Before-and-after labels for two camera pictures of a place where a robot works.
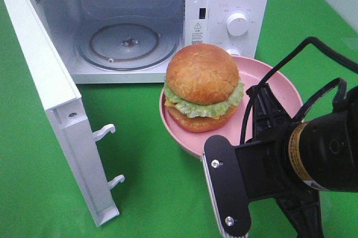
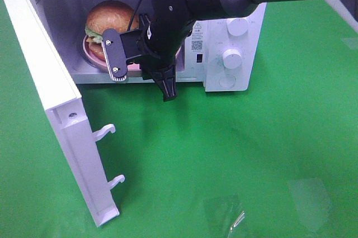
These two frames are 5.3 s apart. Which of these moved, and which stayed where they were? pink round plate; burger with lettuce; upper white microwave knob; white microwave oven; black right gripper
Moved: burger with lettuce; pink round plate; black right gripper
Stayed: upper white microwave knob; white microwave oven
